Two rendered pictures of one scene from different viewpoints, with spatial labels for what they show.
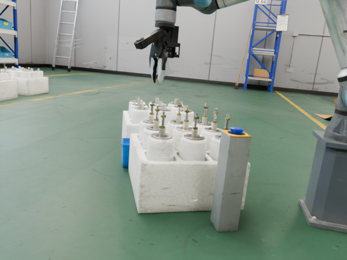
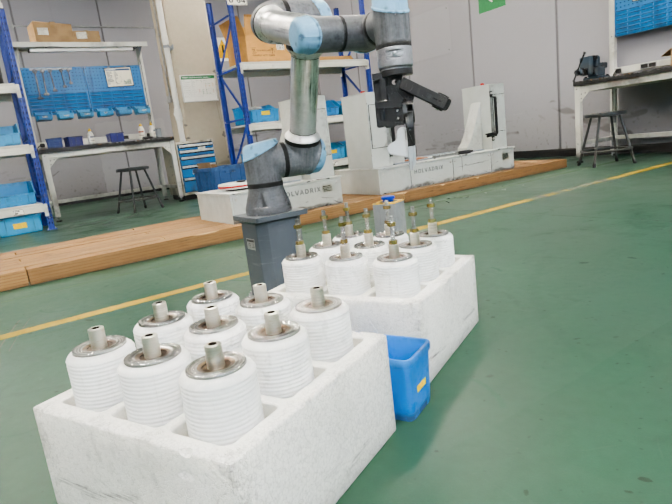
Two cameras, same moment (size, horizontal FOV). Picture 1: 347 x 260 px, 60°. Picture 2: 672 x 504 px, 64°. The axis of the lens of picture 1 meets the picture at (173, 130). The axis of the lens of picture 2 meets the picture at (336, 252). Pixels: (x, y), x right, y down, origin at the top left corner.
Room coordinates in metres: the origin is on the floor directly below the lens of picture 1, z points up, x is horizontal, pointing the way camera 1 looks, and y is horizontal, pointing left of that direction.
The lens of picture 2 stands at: (2.09, 0.79, 0.51)
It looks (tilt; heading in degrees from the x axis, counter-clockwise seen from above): 12 degrees down; 226
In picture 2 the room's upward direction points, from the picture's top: 7 degrees counter-clockwise
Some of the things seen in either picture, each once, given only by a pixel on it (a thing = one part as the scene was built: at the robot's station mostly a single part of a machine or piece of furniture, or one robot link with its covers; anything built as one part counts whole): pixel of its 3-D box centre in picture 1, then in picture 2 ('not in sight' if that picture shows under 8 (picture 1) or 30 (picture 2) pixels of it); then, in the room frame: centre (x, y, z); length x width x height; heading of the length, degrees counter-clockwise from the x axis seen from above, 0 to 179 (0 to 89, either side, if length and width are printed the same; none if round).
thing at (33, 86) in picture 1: (22, 84); not in sight; (3.37, 1.74, 0.09); 0.39 x 0.39 x 0.18; 82
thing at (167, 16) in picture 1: (164, 17); (394, 60); (1.13, 0.07, 0.66); 0.08 x 0.08 x 0.05
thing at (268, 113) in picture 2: not in sight; (255, 114); (-1.96, -4.39, 0.90); 0.50 x 0.38 x 0.21; 80
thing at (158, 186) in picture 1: (181, 167); (376, 308); (1.15, -0.05, 0.09); 0.39 x 0.39 x 0.18; 14
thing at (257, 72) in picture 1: (261, 74); not in sight; (6.86, -1.85, 0.36); 0.31 x 0.25 x 0.20; 79
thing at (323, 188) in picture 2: not in sight; (264, 156); (-0.17, -2.07, 0.45); 0.82 x 0.57 x 0.74; 169
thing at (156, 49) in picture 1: (165, 41); (395, 99); (1.13, 0.06, 0.58); 0.09 x 0.08 x 0.12; 128
